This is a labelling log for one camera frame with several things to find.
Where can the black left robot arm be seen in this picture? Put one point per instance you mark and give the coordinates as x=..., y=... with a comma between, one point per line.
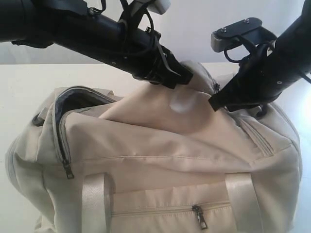
x=74, y=25

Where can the white backdrop curtain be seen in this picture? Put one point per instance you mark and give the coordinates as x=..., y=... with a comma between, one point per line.
x=185, y=29

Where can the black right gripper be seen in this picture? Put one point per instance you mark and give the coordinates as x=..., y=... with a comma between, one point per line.
x=259, y=81

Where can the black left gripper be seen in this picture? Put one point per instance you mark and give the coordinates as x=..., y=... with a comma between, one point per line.
x=147, y=60

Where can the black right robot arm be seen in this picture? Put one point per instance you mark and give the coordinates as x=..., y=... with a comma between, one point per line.
x=294, y=43

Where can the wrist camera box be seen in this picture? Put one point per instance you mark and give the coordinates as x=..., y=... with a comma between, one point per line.
x=245, y=31
x=133, y=12

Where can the beige duffel bag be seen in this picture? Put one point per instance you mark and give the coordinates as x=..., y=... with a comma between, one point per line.
x=159, y=160

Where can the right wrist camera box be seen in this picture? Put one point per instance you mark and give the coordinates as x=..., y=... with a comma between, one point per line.
x=245, y=31

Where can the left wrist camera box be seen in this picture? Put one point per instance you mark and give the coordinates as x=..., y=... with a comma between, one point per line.
x=133, y=12

